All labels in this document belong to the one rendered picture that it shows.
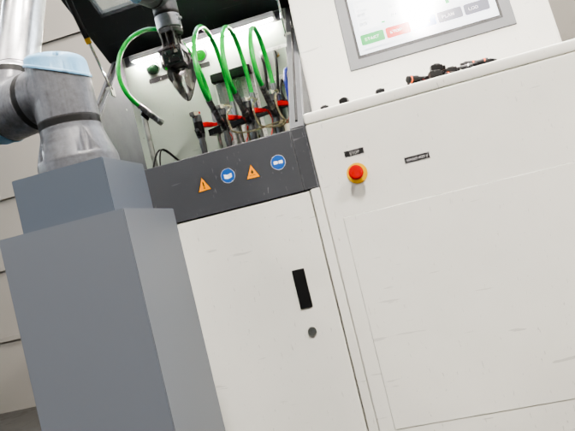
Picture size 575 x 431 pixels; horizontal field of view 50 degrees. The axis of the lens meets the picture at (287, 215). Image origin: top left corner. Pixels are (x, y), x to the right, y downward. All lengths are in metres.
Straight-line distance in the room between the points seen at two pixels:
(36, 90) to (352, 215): 0.78
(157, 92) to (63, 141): 1.14
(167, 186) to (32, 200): 0.56
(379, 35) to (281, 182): 0.56
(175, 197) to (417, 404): 0.81
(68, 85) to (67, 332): 0.44
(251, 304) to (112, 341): 0.59
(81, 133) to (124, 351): 0.40
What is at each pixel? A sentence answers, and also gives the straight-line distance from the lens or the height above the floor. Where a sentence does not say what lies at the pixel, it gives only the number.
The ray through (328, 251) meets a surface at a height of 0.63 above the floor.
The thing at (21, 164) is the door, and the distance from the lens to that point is 4.37.
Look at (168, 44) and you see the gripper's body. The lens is 1.89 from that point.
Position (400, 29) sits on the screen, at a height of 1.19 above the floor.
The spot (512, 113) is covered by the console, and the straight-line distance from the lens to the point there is 1.59.
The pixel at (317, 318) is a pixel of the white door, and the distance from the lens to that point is 1.59.
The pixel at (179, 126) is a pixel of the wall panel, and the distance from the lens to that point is 2.26.
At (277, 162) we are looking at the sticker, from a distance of 1.59.
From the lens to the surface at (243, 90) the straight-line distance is 2.19.
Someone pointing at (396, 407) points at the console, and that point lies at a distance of 1.63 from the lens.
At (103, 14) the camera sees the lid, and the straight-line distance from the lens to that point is 2.30.
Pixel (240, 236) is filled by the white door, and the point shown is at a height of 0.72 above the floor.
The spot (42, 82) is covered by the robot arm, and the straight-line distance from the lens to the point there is 1.24.
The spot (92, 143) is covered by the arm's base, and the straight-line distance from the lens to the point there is 1.20.
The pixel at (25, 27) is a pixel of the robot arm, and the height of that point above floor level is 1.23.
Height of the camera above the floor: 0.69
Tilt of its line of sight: 2 degrees up
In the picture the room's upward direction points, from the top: 14 degrees counter-clockwise
